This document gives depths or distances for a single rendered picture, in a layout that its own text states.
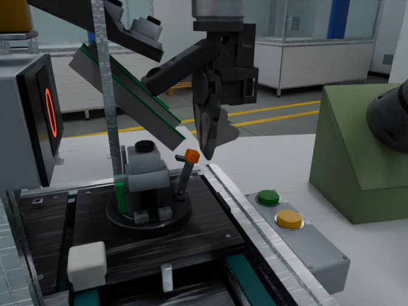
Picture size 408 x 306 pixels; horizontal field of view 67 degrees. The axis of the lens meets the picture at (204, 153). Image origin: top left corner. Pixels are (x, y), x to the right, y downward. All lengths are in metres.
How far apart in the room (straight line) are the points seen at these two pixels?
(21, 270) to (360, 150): 0.65
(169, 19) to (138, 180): 9.11
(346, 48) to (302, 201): 5.93
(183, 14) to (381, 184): 9.17
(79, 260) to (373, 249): 0.53
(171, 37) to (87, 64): 8.90
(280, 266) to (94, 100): 4.16
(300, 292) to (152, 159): 0.27
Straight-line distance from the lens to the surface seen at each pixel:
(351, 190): 0.74
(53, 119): 0.27
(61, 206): 0.60
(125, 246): 0.48
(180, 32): 9.66
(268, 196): 0.58
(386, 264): 0.68
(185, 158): 0.50
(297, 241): 0.51
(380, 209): 0.78
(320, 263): 0.48
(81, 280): 0.44
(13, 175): 0.22
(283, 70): 5.64
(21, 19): 0.25
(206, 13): 0.44
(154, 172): 0.48
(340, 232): 0.73
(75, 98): 4.45
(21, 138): 0.21
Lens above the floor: 1.27
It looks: 23 degrees down
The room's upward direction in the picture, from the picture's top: straight up
